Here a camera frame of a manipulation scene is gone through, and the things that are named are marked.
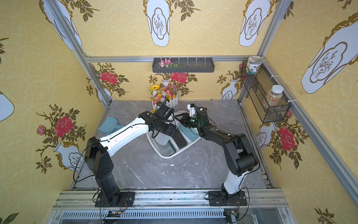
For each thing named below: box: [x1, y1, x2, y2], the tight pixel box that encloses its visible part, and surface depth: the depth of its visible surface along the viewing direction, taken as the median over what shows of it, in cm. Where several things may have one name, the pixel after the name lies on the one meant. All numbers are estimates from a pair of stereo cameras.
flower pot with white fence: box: [148, 84, 179, 112], surface depth 105 cm
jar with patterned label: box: [247, 55, 264, 75], surface depth 87 cm
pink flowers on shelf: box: [158, 58, 179, 68], surface depth 89 cm
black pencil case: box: [172, 127, 188, 149], surface depth 97 cm
